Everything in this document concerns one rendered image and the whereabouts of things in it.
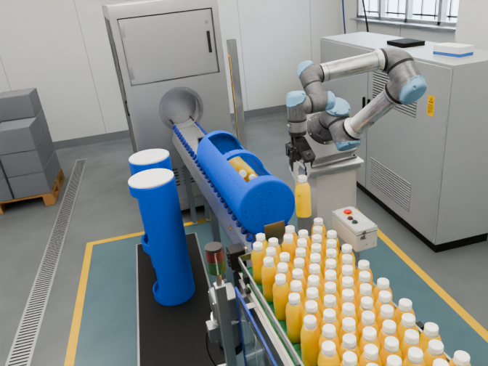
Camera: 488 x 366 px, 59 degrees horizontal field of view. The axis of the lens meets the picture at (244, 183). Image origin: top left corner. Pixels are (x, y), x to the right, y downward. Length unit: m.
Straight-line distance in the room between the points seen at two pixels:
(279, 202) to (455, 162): 1.72
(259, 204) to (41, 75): 5.43
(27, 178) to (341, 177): 3.78
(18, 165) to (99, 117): 2.16
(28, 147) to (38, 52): 2.18
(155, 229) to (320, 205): 1.01
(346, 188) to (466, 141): 1.26
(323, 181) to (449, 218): 1.53
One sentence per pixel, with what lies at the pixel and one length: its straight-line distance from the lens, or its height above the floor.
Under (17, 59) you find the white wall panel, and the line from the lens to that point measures 7.05.
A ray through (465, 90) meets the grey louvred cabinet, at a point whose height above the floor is 1.27.
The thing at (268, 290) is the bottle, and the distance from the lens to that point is 1.73.
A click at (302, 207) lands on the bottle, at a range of 1.81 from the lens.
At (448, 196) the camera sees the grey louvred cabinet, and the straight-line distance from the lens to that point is 3.49.
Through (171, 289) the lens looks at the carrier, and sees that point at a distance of 2.93.
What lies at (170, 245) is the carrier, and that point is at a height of 0.61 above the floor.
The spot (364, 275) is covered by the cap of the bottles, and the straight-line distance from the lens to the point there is 1.60.
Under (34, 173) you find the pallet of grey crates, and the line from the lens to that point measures 5.24.
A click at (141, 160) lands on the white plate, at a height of 1.04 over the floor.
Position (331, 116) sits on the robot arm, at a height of 1.42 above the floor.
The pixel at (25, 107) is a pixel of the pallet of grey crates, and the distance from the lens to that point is 5.43.
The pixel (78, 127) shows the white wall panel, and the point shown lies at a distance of 7.12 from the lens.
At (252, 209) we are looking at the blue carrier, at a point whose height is 1.11.
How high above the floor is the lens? 2.04
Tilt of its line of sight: 25 degrees down
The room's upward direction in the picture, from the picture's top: 6 degrees counter-clockwise
